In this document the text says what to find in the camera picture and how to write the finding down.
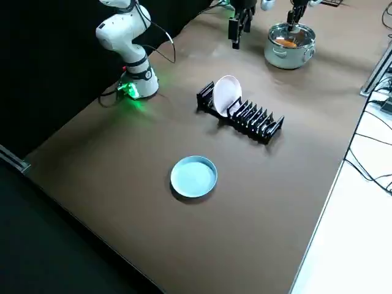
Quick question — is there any light blue round plate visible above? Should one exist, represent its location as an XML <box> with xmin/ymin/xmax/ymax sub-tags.
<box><xmin>170</xmin><ymin>155</ymin><xmax>218</xmax><ymax>200</ymax></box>

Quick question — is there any black cable with metal plug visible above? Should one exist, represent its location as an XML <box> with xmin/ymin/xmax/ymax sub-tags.
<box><xmin>131</xmin><ymin>0</ymin><xmax>177</xmax><ymax>64</ymax></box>

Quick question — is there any upright aluminium profile post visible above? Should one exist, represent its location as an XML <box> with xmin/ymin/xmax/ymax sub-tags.
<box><xmin>360</xmin><ymin>45</ymin><xmax>392</xmax><ymax>97</ymax></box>

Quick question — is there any glass pot lid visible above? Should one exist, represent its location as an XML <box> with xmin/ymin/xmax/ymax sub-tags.
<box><xmin>268</xmin><ymin>23</ymin><xmax>315</xmax><ymax>50</ymax></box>

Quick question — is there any pale pink round plate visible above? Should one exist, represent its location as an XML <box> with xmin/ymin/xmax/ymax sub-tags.
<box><xmin>213</xmin><ymin>75</ymin><xmax>243</xmax><ymax>118</ymax></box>

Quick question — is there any aluminium profile bar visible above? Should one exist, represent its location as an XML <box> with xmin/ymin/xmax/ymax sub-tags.
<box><xmin>0</xmin><ymin>143</ymin><xmax>31</xmax><ymax>174</ymax></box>

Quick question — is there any black slotted dish rack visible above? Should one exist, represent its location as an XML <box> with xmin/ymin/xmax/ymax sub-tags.
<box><xmin>196</xmin><ymin>81</ymin><xmax>285</xmax><ymax>145</ymax></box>

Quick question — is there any grey steel cooking pot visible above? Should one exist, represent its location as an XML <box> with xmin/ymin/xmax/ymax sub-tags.
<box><xmin>263</xmin><ymin>23</ymin><xmax>316</xmax><ymax>70</ymax></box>

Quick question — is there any white desk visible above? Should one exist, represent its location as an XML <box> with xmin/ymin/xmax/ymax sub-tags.
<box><xmin>289</xmin><ymin>9</ymin><xmax>392</xmax><ymax>294</ymax></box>

